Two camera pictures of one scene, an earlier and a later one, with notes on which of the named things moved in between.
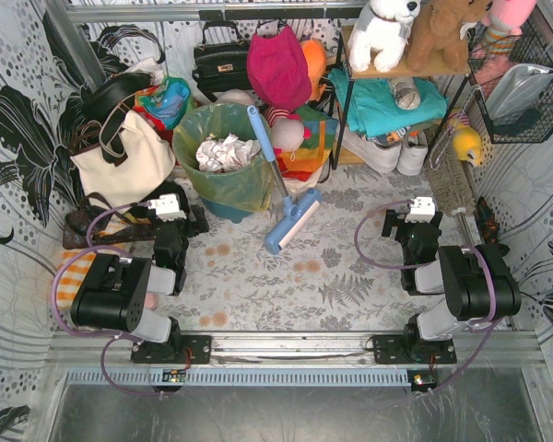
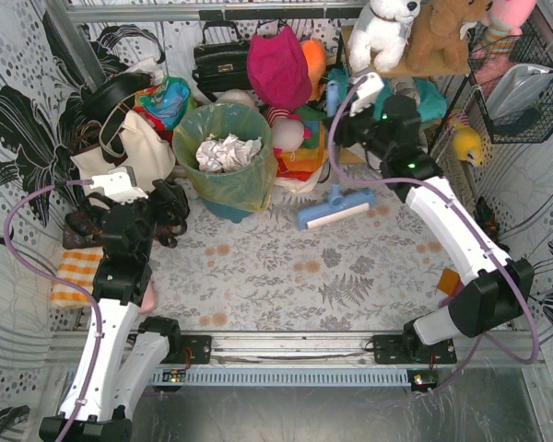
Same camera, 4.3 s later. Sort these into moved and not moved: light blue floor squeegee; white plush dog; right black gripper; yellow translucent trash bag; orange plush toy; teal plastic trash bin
Moved: right black gripper; light blue floor squeegee
Not moved: white plush dog; teal plastic trash bin; yellow translucent trash bag; orange plush toy
